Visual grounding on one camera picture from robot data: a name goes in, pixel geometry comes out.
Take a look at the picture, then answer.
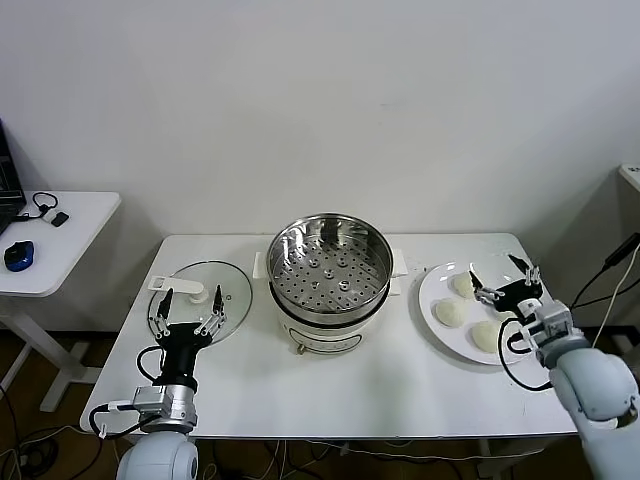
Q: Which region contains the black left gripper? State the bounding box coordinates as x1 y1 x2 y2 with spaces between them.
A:
148 283 229 387

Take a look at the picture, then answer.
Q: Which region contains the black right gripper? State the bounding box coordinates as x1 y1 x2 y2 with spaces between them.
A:
467 252 547 317

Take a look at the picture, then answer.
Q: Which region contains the stainless steel steamer basket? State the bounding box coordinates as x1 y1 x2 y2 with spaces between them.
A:
266 213 394 325

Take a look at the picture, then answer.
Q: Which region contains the white round plate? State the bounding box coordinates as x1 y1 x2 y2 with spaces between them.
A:
417 260 540 366

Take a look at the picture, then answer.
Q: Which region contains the white electric cooker pot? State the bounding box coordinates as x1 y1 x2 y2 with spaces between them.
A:
253 249 409 357

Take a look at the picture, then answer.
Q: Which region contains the small white side table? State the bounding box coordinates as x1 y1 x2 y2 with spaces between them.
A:
0 189 122 414

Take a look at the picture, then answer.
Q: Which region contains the white cabinet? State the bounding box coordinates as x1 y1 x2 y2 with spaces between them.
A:
618 163 640 194

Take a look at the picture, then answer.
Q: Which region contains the white table leg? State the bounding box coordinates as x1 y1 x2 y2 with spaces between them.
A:
474 438 506 480

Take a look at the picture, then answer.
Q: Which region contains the blue computer mouse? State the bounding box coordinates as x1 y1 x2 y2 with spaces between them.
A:
2 239 37 272

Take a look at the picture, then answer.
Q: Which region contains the black laptop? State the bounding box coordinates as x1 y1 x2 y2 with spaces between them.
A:
0 119 27 236

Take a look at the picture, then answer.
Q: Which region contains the glass lid with white handle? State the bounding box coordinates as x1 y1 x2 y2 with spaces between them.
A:
147 258 254 349

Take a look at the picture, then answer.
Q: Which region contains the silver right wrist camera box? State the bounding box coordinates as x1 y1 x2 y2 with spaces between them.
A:
519 298 575 359

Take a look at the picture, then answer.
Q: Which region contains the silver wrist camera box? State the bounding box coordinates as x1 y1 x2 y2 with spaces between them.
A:
519 298 575 359
131 385 169 416

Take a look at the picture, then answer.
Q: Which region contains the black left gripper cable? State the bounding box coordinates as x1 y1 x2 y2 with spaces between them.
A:
137 344 169 386

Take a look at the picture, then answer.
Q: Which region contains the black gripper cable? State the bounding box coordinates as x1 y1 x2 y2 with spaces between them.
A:
498 317 554 392
137 344 169 386

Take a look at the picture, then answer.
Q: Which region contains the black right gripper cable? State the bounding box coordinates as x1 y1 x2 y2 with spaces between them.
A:
498 317 554 392

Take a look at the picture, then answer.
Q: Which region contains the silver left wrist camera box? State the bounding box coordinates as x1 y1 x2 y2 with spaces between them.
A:
131 385 169 416

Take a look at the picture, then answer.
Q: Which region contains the white hanging cable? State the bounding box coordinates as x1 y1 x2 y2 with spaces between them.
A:
592 272 640 351

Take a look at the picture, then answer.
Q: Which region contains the black cable with plug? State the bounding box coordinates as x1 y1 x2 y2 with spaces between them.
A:
569 232 640 311

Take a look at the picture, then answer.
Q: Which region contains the black left camera cable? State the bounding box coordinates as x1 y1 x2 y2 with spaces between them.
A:
88 399 151 441

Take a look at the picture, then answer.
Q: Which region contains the black earphone cable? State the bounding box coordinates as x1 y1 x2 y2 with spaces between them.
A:
14 191 60 221

